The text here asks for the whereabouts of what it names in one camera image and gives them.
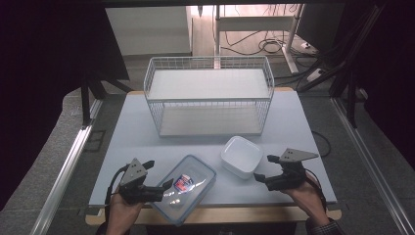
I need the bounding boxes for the person's right hand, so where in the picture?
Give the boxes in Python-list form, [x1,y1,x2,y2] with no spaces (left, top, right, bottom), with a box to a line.
[283,173,331,228]

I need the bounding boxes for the black metal stand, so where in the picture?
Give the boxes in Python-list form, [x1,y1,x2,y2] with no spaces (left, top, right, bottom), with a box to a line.
[327,4,388,129]
[79,72,133,128]

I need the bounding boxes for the white wire shelf rack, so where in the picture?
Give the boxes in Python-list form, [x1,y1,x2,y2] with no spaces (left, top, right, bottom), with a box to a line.
[143,55,276,138]

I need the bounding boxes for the black floor cable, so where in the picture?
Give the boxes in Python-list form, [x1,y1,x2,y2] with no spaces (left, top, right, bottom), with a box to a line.
[311,129,332,159]

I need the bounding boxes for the tangle of black floor cables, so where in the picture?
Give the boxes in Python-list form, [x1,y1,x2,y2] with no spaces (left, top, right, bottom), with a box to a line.
[221,29,297,57]

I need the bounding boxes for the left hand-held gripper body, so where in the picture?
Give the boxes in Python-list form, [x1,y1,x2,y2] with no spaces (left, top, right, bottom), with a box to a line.
[117,158,164,206]

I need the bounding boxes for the person's left hand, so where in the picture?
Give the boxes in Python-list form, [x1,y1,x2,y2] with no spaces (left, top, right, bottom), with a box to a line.
[106,192,145,235]

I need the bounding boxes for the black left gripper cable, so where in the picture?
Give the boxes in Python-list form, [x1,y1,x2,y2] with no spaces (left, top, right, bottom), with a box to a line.
[103,164,131,226]

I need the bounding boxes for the white square bowl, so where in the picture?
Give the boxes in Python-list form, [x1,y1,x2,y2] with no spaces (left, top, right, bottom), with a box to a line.
[220,135,264,180]

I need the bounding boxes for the white power strip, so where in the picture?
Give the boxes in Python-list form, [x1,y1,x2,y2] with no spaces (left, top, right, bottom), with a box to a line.
[305,68,326,83]

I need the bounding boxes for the dark monitor panel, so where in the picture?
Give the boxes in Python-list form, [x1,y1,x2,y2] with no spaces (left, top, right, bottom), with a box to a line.
[296,3,346,52]

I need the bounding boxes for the pale blue table mat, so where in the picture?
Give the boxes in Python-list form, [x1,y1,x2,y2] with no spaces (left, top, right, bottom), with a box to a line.
[88,90,338,208]

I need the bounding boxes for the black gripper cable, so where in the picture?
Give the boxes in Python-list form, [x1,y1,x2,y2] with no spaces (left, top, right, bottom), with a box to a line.
[304,167,328,213]
[103,164,131,226]

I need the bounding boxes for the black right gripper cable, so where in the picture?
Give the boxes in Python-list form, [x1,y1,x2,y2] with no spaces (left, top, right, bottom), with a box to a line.
[304,167,328,213]

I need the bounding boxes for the white desk frame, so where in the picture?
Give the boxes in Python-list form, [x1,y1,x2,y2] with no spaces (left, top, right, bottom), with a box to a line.
[213,4,305,75]

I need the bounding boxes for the aluminium floor rail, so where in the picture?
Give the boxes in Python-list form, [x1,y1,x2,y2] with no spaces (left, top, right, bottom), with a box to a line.
[330,97,415,235]
[29,99,104,235]

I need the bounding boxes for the white cabinet panel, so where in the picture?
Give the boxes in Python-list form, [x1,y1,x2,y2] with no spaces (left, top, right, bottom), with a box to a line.
[105,6,193,57]

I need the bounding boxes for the clear plastic food container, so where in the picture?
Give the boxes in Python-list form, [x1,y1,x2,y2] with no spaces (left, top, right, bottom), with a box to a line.
[150,154,217,227]

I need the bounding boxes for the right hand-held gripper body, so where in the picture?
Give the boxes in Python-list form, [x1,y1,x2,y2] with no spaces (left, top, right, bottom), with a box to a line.
[265,148,320,192]

